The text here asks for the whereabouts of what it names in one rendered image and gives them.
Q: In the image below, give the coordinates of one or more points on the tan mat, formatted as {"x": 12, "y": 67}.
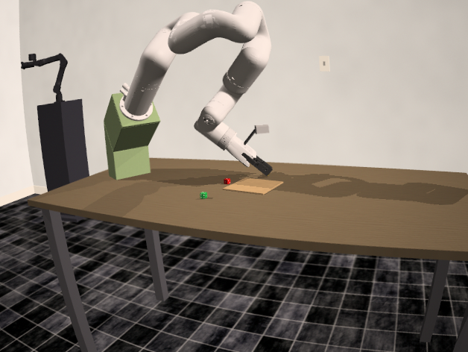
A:
{"x": 255, "y": 186}

